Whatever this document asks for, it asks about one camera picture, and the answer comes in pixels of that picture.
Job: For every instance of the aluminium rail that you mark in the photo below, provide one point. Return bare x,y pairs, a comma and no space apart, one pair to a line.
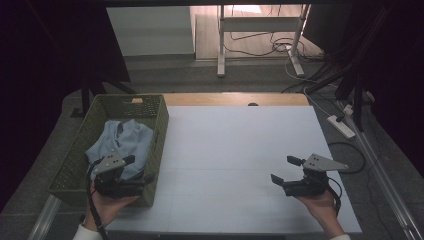
383,180
45,216

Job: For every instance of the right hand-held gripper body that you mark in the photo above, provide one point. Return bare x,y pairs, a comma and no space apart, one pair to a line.
306,186

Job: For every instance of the light blue tank top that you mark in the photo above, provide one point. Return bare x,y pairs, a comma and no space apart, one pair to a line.
125,140

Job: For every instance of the white power strip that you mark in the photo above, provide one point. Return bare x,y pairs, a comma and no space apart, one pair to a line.
340,126

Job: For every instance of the white metal desk frame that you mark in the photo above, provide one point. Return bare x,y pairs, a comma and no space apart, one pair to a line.
220,50

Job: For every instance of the black stand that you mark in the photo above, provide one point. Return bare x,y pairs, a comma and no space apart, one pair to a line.
85,96
358,106

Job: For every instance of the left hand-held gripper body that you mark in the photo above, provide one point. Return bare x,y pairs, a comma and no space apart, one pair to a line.
115,186

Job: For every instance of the person's left hand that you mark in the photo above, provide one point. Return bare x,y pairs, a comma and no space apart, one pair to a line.
106,208

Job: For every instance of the white foam board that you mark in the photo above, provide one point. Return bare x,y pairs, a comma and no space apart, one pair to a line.
226,150

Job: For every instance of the green woven basket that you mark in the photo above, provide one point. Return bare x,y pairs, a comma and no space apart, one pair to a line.
76,166

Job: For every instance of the small white plug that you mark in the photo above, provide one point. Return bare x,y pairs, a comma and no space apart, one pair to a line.
348,109

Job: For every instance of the person's right hand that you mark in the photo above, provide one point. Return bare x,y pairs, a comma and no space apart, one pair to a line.
321,208

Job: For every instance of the white cabinet panel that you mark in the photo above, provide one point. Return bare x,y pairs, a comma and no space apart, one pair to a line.
150,31

